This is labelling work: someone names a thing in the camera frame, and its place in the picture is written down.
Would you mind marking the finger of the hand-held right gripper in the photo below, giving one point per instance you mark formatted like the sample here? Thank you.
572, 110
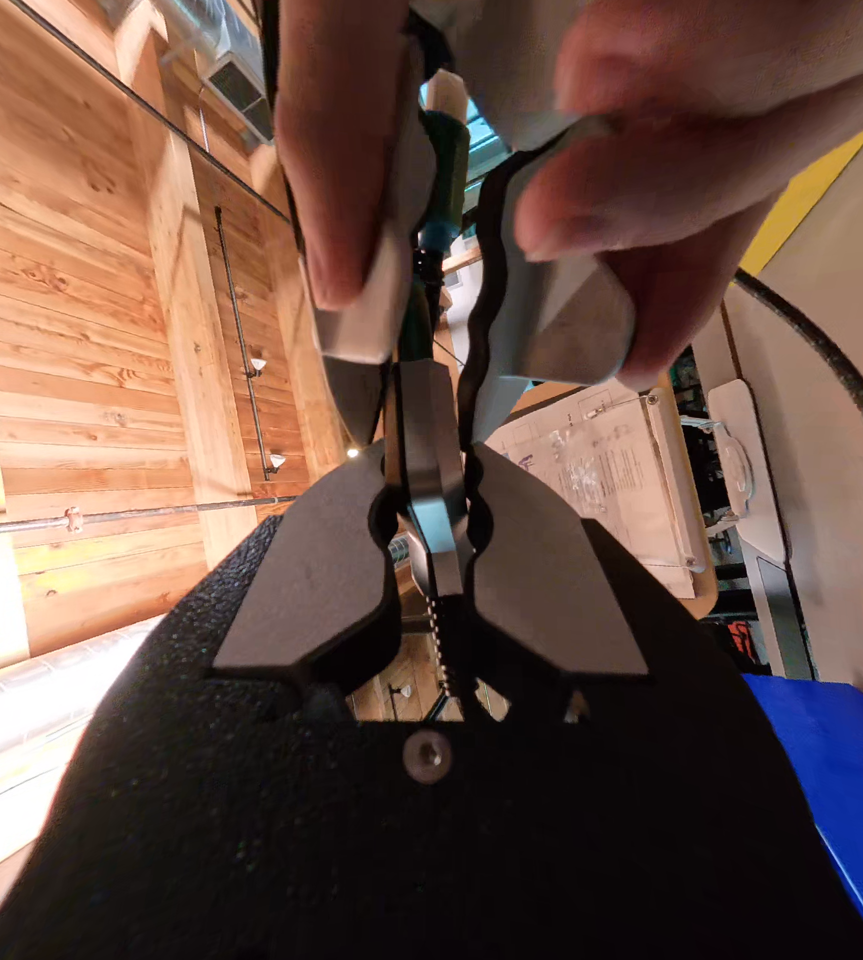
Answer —
544, 322
360, 337

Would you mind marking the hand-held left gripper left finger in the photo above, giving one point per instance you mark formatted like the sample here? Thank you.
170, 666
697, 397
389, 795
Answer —
304, 577

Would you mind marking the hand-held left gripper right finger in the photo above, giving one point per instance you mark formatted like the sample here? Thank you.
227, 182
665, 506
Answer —
551, 592

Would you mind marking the black silver adapter hub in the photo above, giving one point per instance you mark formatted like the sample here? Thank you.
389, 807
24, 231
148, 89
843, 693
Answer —
428, 450

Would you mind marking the blue plastic bin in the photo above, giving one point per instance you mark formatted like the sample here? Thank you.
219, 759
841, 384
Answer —
814, 750

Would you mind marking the person's right hand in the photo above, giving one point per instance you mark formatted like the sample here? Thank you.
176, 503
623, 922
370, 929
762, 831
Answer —
664, 187

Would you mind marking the thin metal conduit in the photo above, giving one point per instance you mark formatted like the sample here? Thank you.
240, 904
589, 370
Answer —
240, 337

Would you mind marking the paper sign in acrylic holder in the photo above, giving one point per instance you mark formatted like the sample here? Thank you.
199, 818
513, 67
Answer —
596, 465

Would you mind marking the metal pipe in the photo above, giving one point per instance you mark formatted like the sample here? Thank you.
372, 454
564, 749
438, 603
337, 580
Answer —
139, 515

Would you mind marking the white stand base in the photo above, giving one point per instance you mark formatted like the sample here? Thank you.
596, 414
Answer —
728, 420

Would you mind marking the ceiling air vent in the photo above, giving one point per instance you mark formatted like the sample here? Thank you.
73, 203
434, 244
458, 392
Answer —
240, 94

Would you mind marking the yellow plastic bin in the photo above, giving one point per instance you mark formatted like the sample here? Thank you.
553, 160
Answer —
806, 199

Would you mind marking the thin black rod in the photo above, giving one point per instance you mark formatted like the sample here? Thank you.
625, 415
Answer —
146, 111

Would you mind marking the wall lamp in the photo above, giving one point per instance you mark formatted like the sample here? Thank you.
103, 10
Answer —
276, 460
255, 366

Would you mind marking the white insulated duct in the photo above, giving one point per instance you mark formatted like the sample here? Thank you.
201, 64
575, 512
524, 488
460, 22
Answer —
26, 697

